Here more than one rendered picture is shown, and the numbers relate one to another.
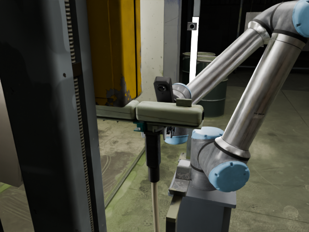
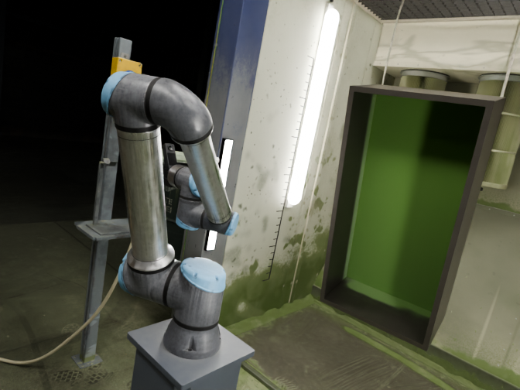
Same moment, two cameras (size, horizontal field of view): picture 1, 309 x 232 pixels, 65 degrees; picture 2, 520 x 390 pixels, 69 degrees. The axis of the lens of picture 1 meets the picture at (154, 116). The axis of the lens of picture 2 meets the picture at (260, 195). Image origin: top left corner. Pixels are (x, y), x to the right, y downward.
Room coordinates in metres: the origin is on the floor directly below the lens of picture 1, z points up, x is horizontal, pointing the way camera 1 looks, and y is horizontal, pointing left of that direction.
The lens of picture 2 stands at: (1.63, -1.25, 1.39)
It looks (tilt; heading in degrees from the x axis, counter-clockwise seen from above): 11 degrees down; 114
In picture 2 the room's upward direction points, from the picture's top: 11 degrees clockwise
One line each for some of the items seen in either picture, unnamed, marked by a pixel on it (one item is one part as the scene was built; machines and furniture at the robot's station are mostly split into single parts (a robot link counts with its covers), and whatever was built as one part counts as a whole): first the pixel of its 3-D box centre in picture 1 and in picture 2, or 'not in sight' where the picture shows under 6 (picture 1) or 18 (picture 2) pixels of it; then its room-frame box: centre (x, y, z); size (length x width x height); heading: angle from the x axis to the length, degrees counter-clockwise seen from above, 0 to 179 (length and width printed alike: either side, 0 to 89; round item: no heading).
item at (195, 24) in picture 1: (192, 26); not in sight; (2.29, -0.34, 1.35); 0.09 x 0.07 x 0.07; 73
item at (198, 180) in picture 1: (204, 170); (194, 328); (1.04, -0.25, 0.69); 0.19 x 0.19 x 0.10
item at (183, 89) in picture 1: (176, 98); (193, 182); (0.83, -0.08, 1.13); 0.12 x 0.09 x 0.10; 163
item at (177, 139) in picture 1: (175, 125); (192, 212); (0.85, -0.08, 1.01); 0.12 x 0.09 x 0.12; 10
